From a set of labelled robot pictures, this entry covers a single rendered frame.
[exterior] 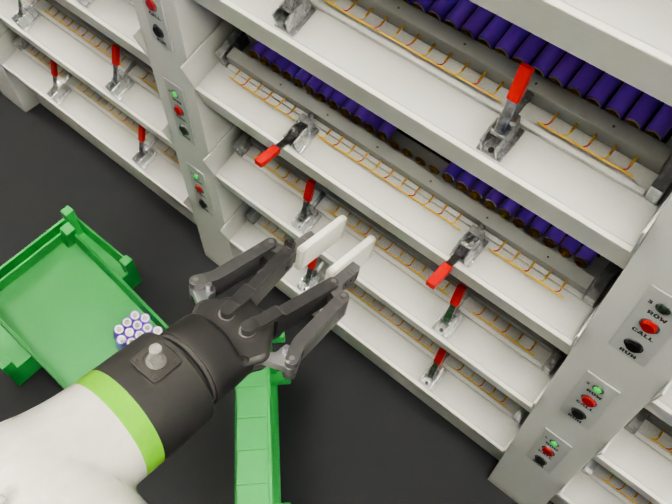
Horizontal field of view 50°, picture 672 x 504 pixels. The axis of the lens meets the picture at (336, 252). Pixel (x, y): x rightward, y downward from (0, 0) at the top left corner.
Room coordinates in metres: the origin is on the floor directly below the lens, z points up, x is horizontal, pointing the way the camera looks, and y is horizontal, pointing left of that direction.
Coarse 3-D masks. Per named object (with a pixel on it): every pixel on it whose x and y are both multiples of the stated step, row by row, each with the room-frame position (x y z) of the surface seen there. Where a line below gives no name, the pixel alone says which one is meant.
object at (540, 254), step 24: (264, 72) 0.72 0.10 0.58; (288, 96) 0.68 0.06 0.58; (336, 120) 0.64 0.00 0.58; (336, 144) 0.61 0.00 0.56; (360, 144) 0.60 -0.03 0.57; (384, 144) 0.59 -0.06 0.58; (408, 168) 0.56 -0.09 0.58; (432, 192) 0.53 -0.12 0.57; (456, 192) 0.52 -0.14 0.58; (480, 216) 0.49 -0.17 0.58; (504, 240) 0.46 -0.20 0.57; (528, 240) 0.45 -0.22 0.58; (552, 264) 0.42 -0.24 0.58; (576, 288) 0.40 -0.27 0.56
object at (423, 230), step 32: (224, 32) 0.78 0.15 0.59; (192, 64) 0.74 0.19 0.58; (224, 64) 0.76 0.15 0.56; (224, 96) 0.71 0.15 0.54; (256, 96) 0.71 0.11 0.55; (256, 128) 0.66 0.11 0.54; (288, 128) 0.65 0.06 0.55; (288, 160) 0.63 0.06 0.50; (320, 160) 0.60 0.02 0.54; (352, 160) 0.60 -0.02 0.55; (352, 192) 0.55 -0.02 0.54; (384, 192) 0.55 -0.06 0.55; (384, 224) 0.52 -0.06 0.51; (416, 224) 0.50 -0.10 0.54; (448, 224) 0.50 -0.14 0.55; (448, 256) 0.46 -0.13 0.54; (480, 256) 0.45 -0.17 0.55; (512, 256) 0.45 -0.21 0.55; (480, 288) 0.42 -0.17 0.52; (512, 288) 0.41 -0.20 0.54; (544, 288) 0.41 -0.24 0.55; (608, 288) 0.40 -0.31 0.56; (544, 320) 0.37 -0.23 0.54; (576, 320) 0.37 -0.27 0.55
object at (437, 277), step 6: (462, 246) 0.46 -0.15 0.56; (468, 246) 0.45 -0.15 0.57; (456, 252) 0.45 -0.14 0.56; (462, 252) 0.45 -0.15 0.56; (450, 258) 0.44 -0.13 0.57; (456, 258) 0.44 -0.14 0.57; (444, 264) 0.43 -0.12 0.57; (450, 264) 0.43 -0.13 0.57; (438, 270) 0.42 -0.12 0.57; (444, 270) 0.42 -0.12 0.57; (450, 270) 0.42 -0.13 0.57; (432, 276) 0.41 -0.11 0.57; (438, 276) 0.41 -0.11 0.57; (444, 276) 0.41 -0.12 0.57; (426, 282) 0.41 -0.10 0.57; (432, 282) 0.40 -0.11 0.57; (438, 282) 0.40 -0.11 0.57; (432, 288) 0.40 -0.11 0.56
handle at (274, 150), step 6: (294, 132) 0.63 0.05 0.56; (288, 138) 0.62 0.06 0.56; (294, 138) 0.62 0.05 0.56; (276, 144) 0.61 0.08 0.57; (282, 144) 0.61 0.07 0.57; (270, 150) 0.60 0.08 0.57; (276, 150) 0.60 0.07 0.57; (258, 156) 0.59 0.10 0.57; (264, 156) 0.59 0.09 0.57; (270, 156) 0.59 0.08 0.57; (258, 162) 0.58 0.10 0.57; (264, 162) 0.58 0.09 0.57
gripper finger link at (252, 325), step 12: (312, 288) 0.33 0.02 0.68; (324, 288) 0.33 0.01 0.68; (336, 288) 0.34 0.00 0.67; (300, 300) 0.32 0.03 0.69; (312, 300) 0.32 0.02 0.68; (324, 300) 0.33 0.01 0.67; (264, 312) 0.30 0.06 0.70; (276, 312) 0.30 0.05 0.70; (288, 312) 0.30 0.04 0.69; (300, 312) 0.31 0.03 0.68; (312, 312) 0.32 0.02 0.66; (252, 324) 0.28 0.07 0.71; (264, 324) 0.29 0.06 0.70; (276, 324) 0.29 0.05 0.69; (288, 324) 0.30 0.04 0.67; (276, 336) 0.29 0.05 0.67
